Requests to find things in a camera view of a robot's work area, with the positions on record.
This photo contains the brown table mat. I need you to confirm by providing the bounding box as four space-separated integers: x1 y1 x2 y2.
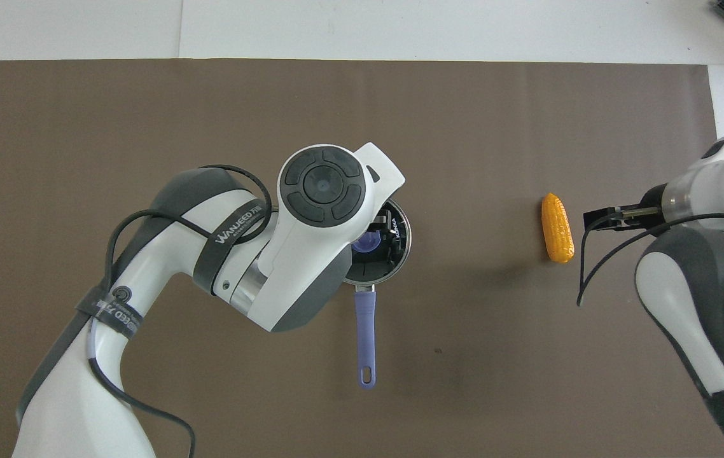
0 59 724 458

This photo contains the black arm gripper cable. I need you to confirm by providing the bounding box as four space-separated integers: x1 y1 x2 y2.
85 164 274 458
577 209 724 331

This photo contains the yellow toy corn cob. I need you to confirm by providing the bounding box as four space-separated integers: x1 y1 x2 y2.
541 193 574 264

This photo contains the glass lid with blue knob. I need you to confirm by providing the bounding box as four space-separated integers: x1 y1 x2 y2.
343 199 413 285

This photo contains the black right arm gripper cable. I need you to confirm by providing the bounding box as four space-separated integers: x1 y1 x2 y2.
577 209 724 331

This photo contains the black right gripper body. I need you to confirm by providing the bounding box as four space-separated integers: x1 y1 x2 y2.
616 183 669 238

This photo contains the black left arm gripper cable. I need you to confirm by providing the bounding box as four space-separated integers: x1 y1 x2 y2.
85 164 274 458

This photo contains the dark blue saucepan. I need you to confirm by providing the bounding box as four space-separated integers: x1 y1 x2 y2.
342 199 413 390

